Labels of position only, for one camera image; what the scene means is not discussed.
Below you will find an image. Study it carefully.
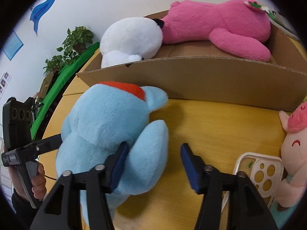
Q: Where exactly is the pink pig plush toy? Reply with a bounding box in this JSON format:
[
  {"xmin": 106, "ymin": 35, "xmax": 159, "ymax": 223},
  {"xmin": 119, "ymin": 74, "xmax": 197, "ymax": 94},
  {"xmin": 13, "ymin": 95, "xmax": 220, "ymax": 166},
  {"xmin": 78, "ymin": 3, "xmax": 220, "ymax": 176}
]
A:
[{"xmin": 275, "ymin": 102, "xmax": 306, "ymax": 208}]

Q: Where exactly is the light blue plush toy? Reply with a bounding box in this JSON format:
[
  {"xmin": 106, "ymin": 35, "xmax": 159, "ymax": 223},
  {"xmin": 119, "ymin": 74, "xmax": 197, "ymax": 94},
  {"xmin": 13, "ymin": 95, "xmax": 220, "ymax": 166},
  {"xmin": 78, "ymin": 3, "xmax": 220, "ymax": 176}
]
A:
[{"xmin": 55, "ymin": 81, "xmax": 169, "ymax": 215}]

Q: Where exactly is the left hand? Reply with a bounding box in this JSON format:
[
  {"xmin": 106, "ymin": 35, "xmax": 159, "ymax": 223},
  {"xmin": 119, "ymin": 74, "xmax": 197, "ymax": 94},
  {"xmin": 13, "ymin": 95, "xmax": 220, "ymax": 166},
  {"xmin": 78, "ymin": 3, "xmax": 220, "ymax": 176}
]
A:
[{"xmin": 8, "ymin": 162, "xmax": 47, "ymax": 200}]

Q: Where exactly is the green cloth covered table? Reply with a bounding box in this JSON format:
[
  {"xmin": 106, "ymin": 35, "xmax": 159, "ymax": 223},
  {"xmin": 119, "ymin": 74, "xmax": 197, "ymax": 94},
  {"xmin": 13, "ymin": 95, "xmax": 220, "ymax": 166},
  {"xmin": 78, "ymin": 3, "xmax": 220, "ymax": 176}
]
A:
[{"xmin": 31, "ymin": 42, "xmax": 99, "ymax": 140}]

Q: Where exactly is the small potted plant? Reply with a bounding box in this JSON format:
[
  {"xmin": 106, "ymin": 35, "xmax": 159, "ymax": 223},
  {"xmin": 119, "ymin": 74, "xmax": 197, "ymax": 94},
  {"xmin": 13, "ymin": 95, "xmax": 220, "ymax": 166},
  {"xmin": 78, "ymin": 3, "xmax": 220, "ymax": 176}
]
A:
[{"xmin": 44, "ymin": 55, "xmax": 65, "ymax": 74}]

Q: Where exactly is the potted green plant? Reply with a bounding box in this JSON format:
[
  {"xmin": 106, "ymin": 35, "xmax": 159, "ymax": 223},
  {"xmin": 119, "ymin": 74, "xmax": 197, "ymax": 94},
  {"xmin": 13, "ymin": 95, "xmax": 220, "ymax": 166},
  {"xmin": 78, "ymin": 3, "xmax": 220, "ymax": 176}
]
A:
[{"xmin": 57, "ymin": 26, "xmax": 94, "ymax": 65}]

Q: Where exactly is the cardboard box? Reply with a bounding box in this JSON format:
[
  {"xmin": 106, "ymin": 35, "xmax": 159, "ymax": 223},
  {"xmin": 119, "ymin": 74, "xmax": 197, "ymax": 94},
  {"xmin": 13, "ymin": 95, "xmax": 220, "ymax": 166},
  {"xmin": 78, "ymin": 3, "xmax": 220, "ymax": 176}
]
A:
[{"xmin": 78, "ymin": 25, "xmax": 306, "ymax": 111}]

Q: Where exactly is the white plush toy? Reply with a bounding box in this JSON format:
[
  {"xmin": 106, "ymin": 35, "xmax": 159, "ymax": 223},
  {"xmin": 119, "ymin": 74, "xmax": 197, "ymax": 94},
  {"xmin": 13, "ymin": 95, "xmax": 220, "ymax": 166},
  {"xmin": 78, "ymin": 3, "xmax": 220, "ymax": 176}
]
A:
[{"xmin": 99, "ymin": 17, "xmax": 164, "ymax": 69}]

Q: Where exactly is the pink plush bear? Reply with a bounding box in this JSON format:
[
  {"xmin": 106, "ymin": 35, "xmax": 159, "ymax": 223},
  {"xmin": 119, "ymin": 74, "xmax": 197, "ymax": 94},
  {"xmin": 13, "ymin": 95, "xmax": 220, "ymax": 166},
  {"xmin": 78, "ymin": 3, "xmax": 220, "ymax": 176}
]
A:
[{"xmin": 162, "ymin": 0, "xmax": 271, "ymax": 61}]

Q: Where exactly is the blue framed wall poster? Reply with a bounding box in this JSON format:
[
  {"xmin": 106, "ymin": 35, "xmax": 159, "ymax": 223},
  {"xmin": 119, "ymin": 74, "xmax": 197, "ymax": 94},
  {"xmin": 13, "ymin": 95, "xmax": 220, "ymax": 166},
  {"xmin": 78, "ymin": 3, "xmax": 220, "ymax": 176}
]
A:
[{"xmin": 3, "ymin": 31, "xmax": 23, "ymax": 61}]

